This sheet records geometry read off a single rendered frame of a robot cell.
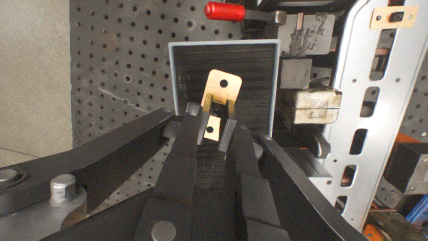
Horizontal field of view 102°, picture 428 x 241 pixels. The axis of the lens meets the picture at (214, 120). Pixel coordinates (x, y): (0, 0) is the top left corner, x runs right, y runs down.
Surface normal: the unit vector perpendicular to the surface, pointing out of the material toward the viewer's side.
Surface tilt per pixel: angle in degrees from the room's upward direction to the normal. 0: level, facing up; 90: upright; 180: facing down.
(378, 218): 90
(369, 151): 0
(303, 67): 4
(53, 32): 0
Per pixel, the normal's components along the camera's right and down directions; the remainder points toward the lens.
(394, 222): -0.03, -0.94
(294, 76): -0.07, 0.32
